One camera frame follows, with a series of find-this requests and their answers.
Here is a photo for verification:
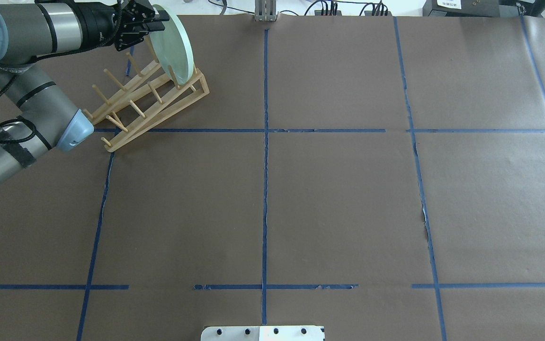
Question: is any mint green plate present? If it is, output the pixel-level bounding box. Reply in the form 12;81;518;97
150;4;195;86

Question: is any aluminium frame post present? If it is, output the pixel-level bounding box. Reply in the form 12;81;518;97
253;0;278;22

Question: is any brown paper table cover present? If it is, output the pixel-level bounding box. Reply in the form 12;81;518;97
0;15;545;341

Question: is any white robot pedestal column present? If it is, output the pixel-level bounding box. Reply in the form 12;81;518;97
200;324;326;341

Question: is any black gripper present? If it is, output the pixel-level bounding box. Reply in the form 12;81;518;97
78;0;170;51

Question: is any wooden dish rack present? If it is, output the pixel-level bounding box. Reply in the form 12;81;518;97
82;40;210;153

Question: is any black box with label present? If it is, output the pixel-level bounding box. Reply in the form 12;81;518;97
422;0;500;18

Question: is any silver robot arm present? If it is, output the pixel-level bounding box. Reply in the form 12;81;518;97
0;0;170;184

